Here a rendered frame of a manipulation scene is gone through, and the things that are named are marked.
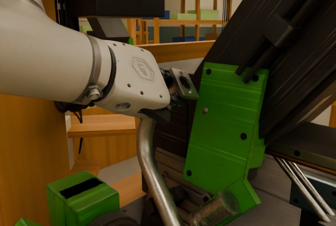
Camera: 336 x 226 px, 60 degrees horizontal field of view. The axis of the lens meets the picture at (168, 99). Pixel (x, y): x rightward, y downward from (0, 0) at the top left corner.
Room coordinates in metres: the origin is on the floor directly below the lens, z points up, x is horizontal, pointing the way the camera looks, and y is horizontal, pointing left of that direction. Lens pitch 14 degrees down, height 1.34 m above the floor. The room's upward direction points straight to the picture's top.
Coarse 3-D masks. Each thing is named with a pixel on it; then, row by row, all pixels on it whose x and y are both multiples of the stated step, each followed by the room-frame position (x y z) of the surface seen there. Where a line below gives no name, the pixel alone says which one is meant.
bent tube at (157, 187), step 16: (176, 80) 0.45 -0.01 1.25; (192, 96) 0.45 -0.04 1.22; (144, 128) 0.49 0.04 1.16; (144, 144) 0.48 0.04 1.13; (144, 160) 0.47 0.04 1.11; (144, 176) 0.45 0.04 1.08; (160, 176) 0.45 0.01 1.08; (160, 192) 0.43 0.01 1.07; (160, 208) 0.41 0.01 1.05; (176, 208) 0.42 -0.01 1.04; (176, 224) 0.39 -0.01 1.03
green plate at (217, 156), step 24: (216, 72) 0.48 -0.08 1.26; (264, 72) 0.42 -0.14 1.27; (216, 96) 0.47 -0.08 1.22; (240, 96) 0.44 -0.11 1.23; (216, 120) 0.45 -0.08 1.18; (240, 120) 0.42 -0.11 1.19; (192, 144) 0.47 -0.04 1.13; (216, 144) 0.44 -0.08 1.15; (240, 144) 0.41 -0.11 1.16; (192, 168) 0.46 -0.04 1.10; (216, 168) 0.43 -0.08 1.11; (240, 168) 0.40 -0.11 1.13; (216, 192) 0.41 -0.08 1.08
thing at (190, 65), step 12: (192, 60) 0.80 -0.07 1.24; (168, 72) 0.63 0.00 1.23; (192, 72) 0.60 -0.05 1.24; (180, 108) 0.60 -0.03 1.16; (180, 120) 0.60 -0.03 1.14; (192, 120) 0.58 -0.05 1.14; (156, 132) 0.65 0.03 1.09; (168, 132) 0.62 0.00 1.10; (180, 132) 0.60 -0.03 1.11; (156, 144) 0.65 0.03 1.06; (168, 144) 0.62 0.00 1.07; (180, 144) 0.60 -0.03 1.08; (252, 168) 0.76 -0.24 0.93; (144, 180) 0.69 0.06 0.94
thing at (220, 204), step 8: (224, 192) 0.38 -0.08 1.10; (216, 200) 0.37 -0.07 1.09; (224, 200) 0.37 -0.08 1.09; (232, 200) 0.38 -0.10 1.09; (200, 208) 0.39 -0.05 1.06; (208, 208) 0.38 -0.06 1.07; (216, 208) 0.37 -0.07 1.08; (224, 208) 0.36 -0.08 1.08; (232, 208) 0.36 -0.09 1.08; (192, 216) 0.39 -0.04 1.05; (200, 216) 0.38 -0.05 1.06; (208, 216) 0.37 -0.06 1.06; (216, 216) 0.37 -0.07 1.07; (224, 216) 0.37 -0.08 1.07; (192, 224) 0.38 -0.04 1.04; (200, 224) 0.38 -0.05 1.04; (208, 224) 0.37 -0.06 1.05
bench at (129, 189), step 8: (128, 176) 0.82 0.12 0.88; (136, 176) 0.81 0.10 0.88; (112, 184) 0.77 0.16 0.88; (120, 184) 0.77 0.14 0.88; (128, 184) 0.77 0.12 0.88; (136, 184) 0.77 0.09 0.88; (120, 192) 0.73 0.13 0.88; (128, 192) 0.73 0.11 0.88; (136, 192) 0.73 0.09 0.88; (144, 192) 0.73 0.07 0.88; (120, 200) 0.69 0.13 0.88; (128, 200) 0.69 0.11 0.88
